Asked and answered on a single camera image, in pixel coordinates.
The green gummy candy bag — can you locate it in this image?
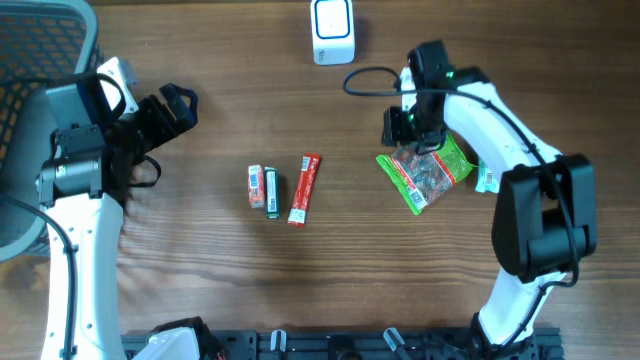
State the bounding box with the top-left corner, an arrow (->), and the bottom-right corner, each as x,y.
376,134 -> 474,215

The red stick packet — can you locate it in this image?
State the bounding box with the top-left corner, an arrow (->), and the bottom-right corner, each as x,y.
287,153 -> 321,227

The teal tissue packet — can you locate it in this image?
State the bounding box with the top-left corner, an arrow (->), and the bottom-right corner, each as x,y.
475,159 -> 499,194

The orange small box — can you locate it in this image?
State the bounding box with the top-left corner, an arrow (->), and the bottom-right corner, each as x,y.
248,164 -> 265,209

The dark green small box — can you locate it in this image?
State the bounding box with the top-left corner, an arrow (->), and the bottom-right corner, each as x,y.
265,167 -> 280,219

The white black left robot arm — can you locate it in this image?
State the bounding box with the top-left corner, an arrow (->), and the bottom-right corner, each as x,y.
37,72 -> 198,359

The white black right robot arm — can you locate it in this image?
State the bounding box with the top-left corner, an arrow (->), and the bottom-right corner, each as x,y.
381,40 -> 597,358

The white barcode scanner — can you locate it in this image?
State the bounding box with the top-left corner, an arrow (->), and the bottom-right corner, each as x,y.
310,0 -> 356,66

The grey plastic shopping basket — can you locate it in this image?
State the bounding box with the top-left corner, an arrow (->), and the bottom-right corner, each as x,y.
1,0 -> 106,261

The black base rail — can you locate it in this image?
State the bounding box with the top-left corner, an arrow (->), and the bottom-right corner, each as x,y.
122,327 -> 565,360

